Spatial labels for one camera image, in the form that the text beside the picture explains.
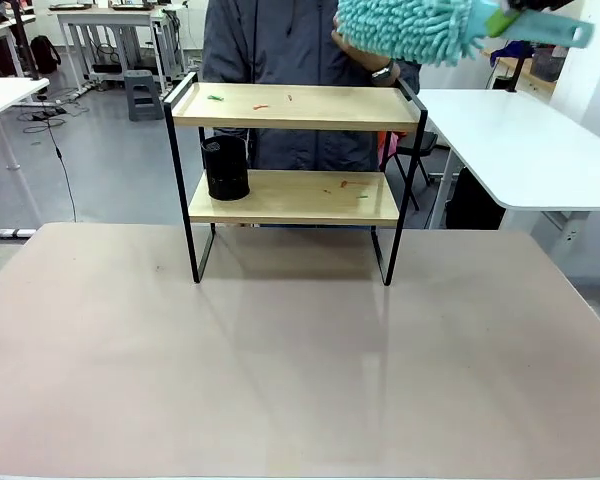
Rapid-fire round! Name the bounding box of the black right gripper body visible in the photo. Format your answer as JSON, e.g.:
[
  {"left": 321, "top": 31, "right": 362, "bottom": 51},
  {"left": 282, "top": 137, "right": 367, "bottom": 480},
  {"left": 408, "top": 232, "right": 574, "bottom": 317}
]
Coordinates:
[{"left": 506, "top": 0, "right": 577, "bottom": 12}]

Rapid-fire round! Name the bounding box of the teal chenille duster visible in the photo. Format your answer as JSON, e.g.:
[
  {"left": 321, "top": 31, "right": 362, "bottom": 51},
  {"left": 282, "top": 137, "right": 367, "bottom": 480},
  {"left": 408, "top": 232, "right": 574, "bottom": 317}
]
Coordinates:
[{"left": 331, "top": 0, "right": 596, "bottom": 68}]

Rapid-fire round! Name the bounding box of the person's left hand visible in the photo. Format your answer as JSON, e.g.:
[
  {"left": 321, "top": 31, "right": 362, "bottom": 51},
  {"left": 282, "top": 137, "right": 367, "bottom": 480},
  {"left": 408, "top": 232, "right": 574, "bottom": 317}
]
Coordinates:
[{"left": 331, "top": 13, "right": 395, "bottom": 74}]

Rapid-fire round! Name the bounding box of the purple blue clothing pile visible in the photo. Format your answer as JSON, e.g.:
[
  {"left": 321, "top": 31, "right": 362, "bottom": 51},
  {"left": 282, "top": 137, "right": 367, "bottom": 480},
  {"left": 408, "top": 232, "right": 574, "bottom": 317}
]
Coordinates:
[{"left": 489, "top": 38, "right": 537, "bottom": 67}]

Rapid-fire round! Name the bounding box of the black clamp pole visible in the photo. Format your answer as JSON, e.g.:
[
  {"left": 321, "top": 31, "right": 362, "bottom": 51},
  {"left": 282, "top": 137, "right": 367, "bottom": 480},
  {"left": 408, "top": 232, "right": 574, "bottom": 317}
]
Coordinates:
[
  {"left": 10, "top": 0, "right": 42, "bottom": 82},
  {"left": 505, "top": 41, "right": 534, "bottom": 94}
]

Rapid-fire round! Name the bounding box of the grey mesh basket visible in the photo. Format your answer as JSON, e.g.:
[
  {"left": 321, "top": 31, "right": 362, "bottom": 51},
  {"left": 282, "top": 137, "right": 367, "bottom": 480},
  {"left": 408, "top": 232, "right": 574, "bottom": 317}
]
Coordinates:
[{"left": 531, "top": 46, "right": 567, "bottom": 82}]

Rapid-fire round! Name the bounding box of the large white curved table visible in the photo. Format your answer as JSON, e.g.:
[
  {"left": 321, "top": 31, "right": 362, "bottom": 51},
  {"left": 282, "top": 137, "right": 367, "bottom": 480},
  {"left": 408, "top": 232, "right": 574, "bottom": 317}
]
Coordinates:
[{"left": 413, "top": 88, "right": 600, "bottom": 231}]

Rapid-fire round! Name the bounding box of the black wristwatch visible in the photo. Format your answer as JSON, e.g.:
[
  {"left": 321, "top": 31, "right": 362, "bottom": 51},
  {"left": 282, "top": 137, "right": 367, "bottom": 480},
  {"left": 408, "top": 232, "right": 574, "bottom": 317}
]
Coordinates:
[{"left": 370, "top": 59, "right": 401, "bottom": 86}]

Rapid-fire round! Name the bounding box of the black folding chair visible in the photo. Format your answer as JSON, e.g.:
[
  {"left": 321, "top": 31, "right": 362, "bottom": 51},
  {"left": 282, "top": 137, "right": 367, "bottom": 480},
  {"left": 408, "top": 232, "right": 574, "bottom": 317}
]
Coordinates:
[{"left": 379, "top": 130, "right": 440, "bottom": 212}]

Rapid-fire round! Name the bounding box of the pink cloth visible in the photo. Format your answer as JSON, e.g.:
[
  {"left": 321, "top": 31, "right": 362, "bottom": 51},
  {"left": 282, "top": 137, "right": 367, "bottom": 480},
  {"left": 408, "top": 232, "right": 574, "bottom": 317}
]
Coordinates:
[{"left": 379, "top": 130, "right": 399, "bottom": 162}]

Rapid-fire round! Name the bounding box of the person's dark grey jacket torso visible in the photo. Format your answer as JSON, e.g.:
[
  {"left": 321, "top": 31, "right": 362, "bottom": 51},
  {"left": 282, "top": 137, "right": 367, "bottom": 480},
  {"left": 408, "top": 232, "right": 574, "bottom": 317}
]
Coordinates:
[{"left": 201, "top": 0, "right": 422, "bottom": 174}]

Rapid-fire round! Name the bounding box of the black mesh pen holder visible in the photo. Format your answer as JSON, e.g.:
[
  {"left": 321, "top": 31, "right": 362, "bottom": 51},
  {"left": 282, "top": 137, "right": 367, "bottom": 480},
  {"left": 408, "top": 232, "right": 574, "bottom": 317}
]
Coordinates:
[{"left": 200, "top": 135, "right": 251, "bottom": 202}]

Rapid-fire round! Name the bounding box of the grey plastic step stool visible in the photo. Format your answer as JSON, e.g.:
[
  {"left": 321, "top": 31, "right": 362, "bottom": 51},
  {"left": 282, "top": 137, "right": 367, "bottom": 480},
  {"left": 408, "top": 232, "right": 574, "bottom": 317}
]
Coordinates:
[{"left": 123, "top": 69, "right": 166, "bottom": 123}]

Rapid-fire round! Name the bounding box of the black backpack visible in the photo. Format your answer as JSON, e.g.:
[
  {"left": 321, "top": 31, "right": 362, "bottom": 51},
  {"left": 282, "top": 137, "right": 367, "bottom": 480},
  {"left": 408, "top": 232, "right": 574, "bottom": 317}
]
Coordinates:
[{"left": 29, "top": 34, "right": 63, "bottom": 77}]

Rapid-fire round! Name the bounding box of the white desk with brown item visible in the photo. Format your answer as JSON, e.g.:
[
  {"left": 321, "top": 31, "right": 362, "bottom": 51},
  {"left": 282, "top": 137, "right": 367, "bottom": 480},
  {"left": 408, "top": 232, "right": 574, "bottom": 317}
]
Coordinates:
[{"left": 0, "top": 8, "right": 37, "bottom": 79}]

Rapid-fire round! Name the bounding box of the small white table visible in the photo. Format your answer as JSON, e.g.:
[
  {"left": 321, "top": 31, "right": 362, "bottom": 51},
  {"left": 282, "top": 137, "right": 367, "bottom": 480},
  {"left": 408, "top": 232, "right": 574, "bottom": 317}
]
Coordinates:
[{"left": 0, "top": 76, "right": 51, "bottom": 172}]

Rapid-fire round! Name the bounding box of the two-tier wooden shelf black frame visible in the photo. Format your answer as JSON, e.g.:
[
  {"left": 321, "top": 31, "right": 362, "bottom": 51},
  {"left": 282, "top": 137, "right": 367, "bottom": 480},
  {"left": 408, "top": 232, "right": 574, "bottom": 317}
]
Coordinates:
[{"left": 162, "top": 71, "right": 428, "bottom": 287}]

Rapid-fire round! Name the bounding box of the white frame wooden-top desk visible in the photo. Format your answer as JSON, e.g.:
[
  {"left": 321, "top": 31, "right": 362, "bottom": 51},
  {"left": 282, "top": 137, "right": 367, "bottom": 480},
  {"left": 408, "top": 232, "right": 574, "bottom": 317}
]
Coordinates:
[{"left": 48, "top": 2, "right": 184, "bottom": 97}]

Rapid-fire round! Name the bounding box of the black floor cable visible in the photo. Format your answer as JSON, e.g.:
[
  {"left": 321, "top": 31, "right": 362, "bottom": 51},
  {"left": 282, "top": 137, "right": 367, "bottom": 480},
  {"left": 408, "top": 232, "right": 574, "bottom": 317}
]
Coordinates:
[{"left": 21, "top": 97, "right": 80, "bottom": 222}]

